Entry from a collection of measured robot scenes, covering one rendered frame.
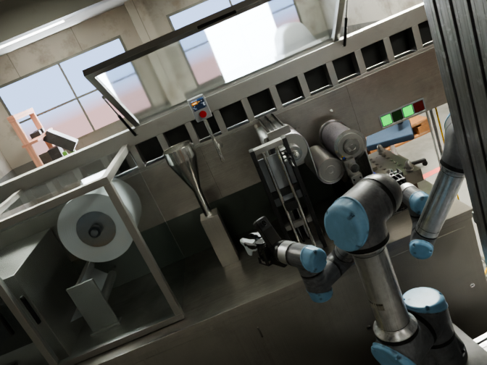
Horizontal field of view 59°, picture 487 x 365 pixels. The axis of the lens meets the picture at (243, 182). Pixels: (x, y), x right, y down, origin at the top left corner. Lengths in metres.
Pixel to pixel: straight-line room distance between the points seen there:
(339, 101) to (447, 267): 0.93
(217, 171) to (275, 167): 0.50
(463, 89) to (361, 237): 0.37
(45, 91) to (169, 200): 6.75
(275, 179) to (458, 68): 1.02
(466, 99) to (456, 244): 1.15
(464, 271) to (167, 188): 1.44
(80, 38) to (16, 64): 1.22
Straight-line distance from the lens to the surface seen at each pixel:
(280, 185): 1.85
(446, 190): 1.48
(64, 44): 8.79
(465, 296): 2.22
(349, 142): 1.96
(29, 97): 8.92
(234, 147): 2.21
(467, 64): 0.96
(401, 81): 2.39
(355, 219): 1.00
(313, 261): 1.29
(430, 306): 1.32
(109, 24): 8.73
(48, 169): 2.35
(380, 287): 1.15
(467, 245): 2.09
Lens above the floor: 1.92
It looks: 19 degrees down
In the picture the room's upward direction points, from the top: 23 degrees counter-clockwise
